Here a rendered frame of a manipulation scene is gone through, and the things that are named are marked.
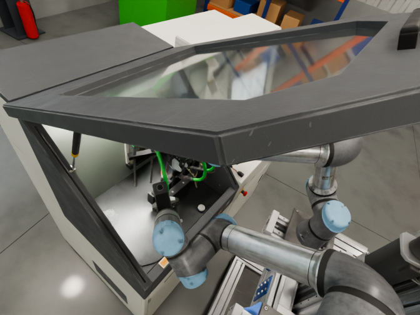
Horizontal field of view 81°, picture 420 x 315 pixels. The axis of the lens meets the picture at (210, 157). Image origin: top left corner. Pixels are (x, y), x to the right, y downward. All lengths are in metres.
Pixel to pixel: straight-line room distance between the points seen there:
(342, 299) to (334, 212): 0.67
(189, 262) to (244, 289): 1.33
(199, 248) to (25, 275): 1.73
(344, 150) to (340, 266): 0.36
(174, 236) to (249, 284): 1.43
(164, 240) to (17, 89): 0.66
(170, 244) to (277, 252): 0.25
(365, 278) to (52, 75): 1.02
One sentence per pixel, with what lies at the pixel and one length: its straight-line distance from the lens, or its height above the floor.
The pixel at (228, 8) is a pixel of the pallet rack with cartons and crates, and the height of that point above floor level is 0.25.
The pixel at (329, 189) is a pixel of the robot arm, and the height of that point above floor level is 1.29.
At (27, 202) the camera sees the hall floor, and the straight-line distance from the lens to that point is 2.56.
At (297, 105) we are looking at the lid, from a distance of 0.26.
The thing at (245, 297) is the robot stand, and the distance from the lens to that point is 1.98.
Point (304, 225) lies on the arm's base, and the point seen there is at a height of 1.10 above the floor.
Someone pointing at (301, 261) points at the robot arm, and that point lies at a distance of 0.58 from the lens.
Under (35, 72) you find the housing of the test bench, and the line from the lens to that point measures 1.05.
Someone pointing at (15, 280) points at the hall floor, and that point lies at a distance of 2.29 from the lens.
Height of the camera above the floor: 2.04
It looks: 47 degrees down
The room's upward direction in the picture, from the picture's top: 17 degrees clockwise
